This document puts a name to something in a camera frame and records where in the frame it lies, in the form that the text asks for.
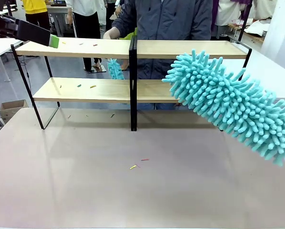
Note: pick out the teal microfibre duster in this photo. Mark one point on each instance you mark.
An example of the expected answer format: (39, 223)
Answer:
(230, 105)
(115, 70)

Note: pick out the person's right hand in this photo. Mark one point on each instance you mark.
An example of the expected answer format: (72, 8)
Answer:
(111, 33)

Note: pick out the person in yellow jacket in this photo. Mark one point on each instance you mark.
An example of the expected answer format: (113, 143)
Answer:
(36, 12)

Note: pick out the grey background table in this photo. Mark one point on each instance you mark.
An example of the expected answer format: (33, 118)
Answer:
(58, 12)

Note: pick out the white side table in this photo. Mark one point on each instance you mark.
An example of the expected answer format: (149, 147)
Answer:
(264, 76)
(0, 47)

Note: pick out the person in white shirt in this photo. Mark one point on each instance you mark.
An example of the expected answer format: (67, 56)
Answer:
(87, 21)

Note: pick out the cardboard box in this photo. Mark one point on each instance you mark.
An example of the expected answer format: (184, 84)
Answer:
(12, 109)

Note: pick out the person in grey jacket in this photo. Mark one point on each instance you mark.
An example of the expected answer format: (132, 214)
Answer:
(171, 19)

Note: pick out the person with purple scarf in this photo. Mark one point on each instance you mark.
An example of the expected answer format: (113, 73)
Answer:
(228, 14)

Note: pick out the black stand pole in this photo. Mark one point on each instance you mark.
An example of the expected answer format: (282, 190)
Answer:
(244, 19)

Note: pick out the beige table with papers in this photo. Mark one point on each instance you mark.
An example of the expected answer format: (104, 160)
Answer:
(254, 27)

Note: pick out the wooden shelf unit black frame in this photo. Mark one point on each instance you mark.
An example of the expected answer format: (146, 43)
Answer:
(80, 51)
(156, 50)

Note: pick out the metal stand base plate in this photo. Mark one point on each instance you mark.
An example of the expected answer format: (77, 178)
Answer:
(97, 69)

